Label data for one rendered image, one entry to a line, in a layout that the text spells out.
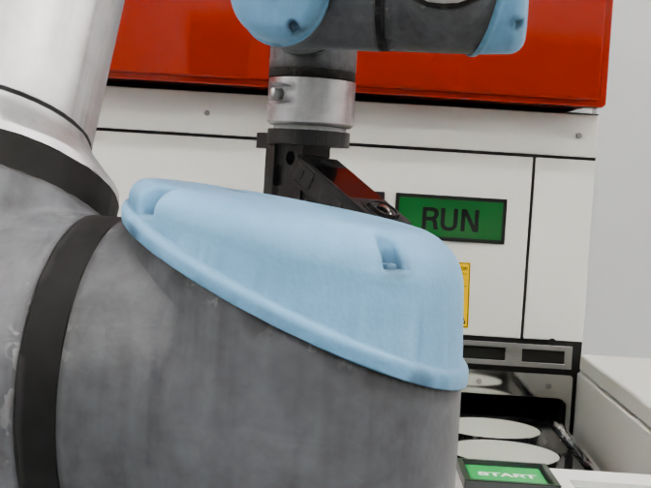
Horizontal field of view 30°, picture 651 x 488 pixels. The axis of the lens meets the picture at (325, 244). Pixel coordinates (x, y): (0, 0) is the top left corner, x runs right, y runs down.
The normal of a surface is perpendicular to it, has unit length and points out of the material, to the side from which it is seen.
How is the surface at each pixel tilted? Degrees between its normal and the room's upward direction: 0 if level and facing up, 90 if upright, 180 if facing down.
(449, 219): 90
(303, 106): 90
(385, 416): 90
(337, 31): 134
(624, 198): 90
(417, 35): 139
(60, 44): 76
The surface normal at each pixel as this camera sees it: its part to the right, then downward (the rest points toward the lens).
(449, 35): -0.05, 0.91
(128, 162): -0.02, 0.05
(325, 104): 0.36, 0.07
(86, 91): 0.95, 0.02
